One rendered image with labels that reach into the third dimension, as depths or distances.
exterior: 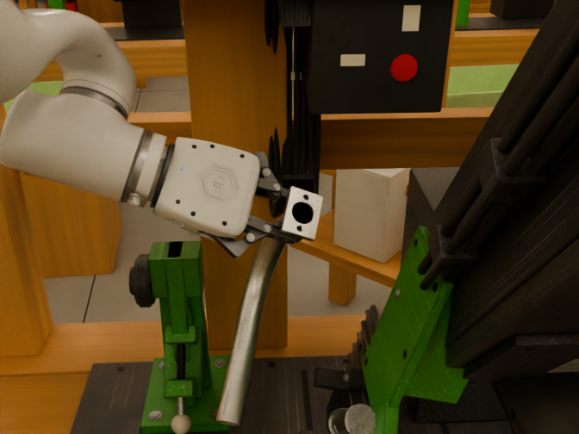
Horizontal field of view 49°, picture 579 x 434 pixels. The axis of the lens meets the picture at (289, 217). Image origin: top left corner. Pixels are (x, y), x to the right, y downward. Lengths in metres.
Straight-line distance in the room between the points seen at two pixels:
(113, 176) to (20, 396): 0.56
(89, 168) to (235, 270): 0.44
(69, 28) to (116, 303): 2.28
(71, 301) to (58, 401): 1.81
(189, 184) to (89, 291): 2.29
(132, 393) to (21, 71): 0.62
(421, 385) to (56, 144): 0.46
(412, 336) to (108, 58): 0.43
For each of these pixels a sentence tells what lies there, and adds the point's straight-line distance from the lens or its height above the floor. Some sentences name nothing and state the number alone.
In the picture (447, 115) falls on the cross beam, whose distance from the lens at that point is 1.08.
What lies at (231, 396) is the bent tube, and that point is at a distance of 0.78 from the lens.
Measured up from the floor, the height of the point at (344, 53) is 1.43.
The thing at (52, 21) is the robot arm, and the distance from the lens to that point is 0.63.
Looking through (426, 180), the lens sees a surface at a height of 1.24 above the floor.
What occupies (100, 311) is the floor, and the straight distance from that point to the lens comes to 2.81.
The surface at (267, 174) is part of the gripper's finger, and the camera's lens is 0.73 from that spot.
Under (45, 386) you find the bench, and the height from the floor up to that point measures 0.88.
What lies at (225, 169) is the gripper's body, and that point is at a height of 1.34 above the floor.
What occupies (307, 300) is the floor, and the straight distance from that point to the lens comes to 2.76.
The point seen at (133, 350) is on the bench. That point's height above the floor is 0.88.
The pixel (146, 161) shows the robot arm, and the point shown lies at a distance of 0.67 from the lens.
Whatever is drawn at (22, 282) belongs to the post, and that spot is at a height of 1.03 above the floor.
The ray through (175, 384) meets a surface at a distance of 0.93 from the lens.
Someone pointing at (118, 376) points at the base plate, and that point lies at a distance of 1.10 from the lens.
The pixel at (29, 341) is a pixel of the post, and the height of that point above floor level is 0.91.
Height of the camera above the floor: 1.62
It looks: 28 degrees down
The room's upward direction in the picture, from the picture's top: straight up
